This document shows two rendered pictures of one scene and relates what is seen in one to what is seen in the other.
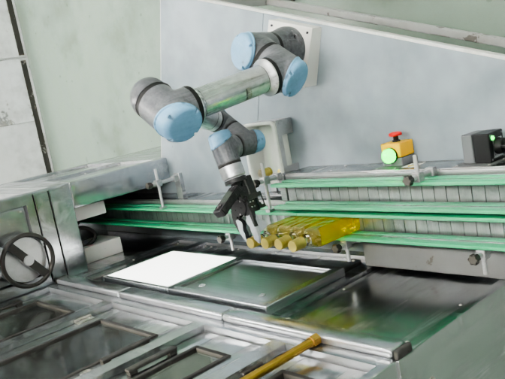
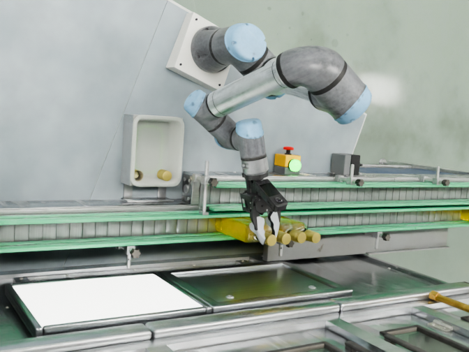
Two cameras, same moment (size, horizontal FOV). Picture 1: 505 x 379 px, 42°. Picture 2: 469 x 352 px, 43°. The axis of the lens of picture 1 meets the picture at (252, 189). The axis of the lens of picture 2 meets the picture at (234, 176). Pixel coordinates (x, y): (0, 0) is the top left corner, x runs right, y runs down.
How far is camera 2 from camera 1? 2.51 m
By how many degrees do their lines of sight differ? 80
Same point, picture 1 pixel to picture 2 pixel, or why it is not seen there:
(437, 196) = (336, 198)
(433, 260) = (322, 247)
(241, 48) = (253, 39)
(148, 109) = (354, 84)
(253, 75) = not seen: hidden behind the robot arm
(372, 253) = (276, 248)
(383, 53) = not seen: hidden behind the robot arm
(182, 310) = (287, 318)
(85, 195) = not seen: outside the picture
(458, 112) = (323, 138)
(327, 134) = (211, 141)
